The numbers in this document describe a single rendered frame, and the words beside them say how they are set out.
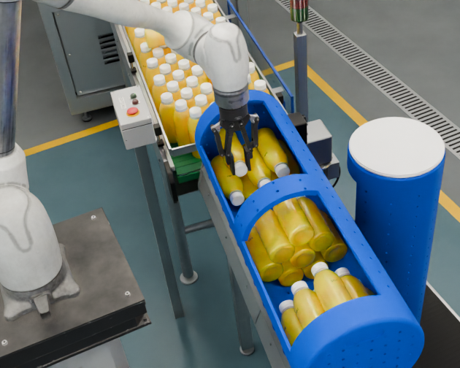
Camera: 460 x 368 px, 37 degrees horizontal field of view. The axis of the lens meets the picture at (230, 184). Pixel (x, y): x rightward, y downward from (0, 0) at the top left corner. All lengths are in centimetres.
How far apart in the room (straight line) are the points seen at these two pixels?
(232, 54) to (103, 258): 60
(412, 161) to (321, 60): 243
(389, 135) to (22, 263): 114
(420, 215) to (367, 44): 256
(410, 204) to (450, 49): 257
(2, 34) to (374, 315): 96
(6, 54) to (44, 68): 319
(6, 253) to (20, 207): 11
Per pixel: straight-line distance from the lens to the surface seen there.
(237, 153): 194
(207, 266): 316
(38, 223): 158
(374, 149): 208
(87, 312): 167
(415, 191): 205
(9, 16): 156
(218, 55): 166
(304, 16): 245
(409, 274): 232
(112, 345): 181
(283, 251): 170
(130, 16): 151
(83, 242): 182
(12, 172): 171
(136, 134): 220
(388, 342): 148
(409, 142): 212
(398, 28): 475
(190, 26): 175
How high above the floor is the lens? 236
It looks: 42 degrees down
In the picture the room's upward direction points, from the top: 7 degrees counter-clockwise
